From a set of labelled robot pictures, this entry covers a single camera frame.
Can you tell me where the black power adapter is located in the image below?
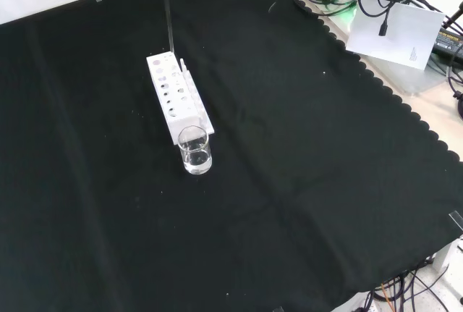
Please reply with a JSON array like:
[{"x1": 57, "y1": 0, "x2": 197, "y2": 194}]
[{"x1": 432, "y1": 25, "x2": 463, "y2": 64}]

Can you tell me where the white test tube rack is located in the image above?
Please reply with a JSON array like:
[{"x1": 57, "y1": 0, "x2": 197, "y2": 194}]
[{"x1": 146, "y1": 51, "x2": 216, "y2": 146}]

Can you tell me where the black cable with plug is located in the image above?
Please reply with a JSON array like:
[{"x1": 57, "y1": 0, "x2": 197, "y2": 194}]
[{"x1": 356, "y1": 0, "x2": 414, "y2": 37}]

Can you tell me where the grey metal base plate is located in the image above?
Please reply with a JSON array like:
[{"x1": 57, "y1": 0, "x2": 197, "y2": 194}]
[{"x1": 318, "y1": 0, "x2": 457, "y2": 98}]

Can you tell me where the black cable bundle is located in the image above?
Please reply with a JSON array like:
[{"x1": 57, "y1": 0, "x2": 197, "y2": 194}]
[{"x1": 361, "y1": 267, "x2": 454, "y2": 312}]

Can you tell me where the small clear glass beaker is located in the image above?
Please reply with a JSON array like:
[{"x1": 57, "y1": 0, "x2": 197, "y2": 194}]
[{"x1": 178, "y1": 125, "x2": 213, "y2": 176}]

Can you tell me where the black scalloped bench cloth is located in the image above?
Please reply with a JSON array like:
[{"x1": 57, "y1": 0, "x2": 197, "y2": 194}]
[{"x1": 0, "y1": 0, "x2": 463, "y2": 312}]

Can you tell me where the green cable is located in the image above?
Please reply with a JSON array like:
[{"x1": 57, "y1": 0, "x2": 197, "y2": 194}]
[{"x1": 323, "y1": 0, "x2": 360, "y2": 15}]

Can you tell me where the clear glass rod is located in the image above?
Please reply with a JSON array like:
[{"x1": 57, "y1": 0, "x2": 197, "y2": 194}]
[{"x1": 161, "y1": 0, "x2": 177, "y2": 56}]

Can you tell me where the white bench bracket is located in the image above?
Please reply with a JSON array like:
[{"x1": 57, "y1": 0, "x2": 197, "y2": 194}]
[{"x1": 432, "y1": 237, "x2": 463, "y2": 274}]

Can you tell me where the black round stand foot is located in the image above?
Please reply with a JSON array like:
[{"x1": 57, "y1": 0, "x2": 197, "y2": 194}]
[{"x1": 452, "y1": 90, "x2": 463, "y2": 122}]

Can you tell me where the orange cable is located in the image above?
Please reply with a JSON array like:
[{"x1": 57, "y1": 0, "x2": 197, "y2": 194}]
[{"x1": 381, "y1": 282, "x2": 394, "y2": 312}]

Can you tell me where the white paper sheet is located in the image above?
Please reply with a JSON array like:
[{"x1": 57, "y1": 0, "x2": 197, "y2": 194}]
[{"x1": 346, "y1": 0, "x2": 446, "y2": 71}]

